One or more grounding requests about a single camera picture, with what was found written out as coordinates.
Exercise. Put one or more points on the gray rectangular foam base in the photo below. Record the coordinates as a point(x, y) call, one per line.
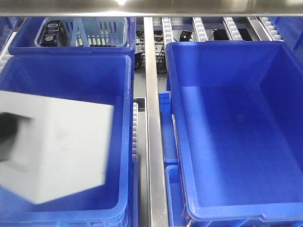
point(52, 147)

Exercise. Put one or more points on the large blue bin left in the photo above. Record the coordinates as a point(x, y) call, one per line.
point(102, 79)

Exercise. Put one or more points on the large blue bin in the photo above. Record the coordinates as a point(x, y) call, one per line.
point(238, 110)
point(102, 79)

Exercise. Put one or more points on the large blue bin right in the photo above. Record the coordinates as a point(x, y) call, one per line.
point(238, 110)

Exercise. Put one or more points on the lower blue bin between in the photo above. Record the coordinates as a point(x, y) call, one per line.
point(172, 176)

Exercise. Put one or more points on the blue bin rear left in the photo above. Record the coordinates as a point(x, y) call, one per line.
point(24, 41)

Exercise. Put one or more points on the white roller track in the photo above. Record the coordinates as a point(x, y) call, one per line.
point(167, 30)

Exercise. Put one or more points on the light blue plastic basket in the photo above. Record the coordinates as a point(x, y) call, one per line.
point(91, 31)

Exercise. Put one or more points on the black product box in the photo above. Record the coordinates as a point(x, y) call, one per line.
point(54, 35)

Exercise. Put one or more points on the steel shelf top beam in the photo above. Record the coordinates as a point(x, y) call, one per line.
point(151, 8)

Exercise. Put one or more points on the steel shelf divider rail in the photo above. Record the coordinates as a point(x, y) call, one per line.
point(156, 186)

